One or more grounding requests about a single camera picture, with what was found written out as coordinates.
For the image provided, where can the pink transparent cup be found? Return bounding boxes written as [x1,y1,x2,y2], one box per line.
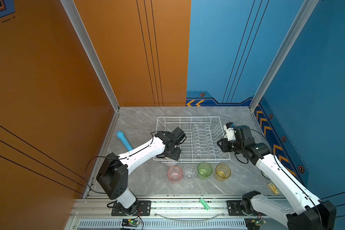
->
[167,166,183,183]

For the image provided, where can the yellow transparent cup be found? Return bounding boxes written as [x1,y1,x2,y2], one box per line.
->
[215,163,232,181]

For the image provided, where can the clear transparent cup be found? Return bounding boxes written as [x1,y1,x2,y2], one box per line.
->
[183,164,197,179]

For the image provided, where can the green transparent cup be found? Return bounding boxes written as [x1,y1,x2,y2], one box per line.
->
[197,162,213,180]

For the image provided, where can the clear upside-down glass bowl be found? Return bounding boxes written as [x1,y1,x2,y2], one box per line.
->
[162,160,179,167]

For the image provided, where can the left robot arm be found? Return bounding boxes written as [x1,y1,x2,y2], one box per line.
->
[96,127,186,213]

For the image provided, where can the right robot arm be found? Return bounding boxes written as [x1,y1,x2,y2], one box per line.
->
[217,122,336,230]

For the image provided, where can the yellow block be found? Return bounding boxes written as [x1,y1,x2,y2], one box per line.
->
[267,183,280,195]

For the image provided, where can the right circuit board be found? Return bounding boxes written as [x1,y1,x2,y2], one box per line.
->
[245,219,263,230]

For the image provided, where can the circuit board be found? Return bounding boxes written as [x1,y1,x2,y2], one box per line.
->
[245,219,263,230]
[121,219,141,230]

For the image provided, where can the left circuit board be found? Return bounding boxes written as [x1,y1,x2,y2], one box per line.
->
[121,219,141,230]

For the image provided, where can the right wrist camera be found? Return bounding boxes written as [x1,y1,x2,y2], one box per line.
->
[223,122,236,141]

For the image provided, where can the white wire dish rack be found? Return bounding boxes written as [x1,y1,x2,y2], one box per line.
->
[156,117,231,163]

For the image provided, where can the blue cylinder handle tool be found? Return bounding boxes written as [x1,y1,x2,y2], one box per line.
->
[116,131,133,151]

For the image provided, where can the aluminium front rail frame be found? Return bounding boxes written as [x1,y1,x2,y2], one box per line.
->
[65,195,287,230]

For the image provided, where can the green clip on rail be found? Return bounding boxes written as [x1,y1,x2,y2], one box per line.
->
[199,198,210,210]

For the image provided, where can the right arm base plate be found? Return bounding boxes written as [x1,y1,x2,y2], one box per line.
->
[226,200,246,216]

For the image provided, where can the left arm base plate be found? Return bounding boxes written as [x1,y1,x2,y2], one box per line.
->
[111,200,151,216]

